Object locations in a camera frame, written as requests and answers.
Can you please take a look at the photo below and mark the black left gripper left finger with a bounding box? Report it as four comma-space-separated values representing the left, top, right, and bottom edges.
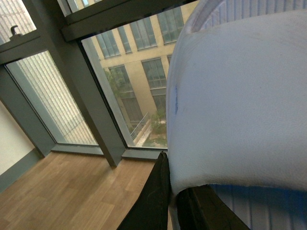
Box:
118, 151, 171, 230

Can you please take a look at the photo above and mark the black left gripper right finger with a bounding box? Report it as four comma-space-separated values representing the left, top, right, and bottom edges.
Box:
177, 185, 249, 230

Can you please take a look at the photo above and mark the light blue slipper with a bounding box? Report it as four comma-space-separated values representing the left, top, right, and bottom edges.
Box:
166, 0, 307, 230

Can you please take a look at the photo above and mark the window latch handle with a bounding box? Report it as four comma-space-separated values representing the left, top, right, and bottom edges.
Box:
10, 25, 22, 37

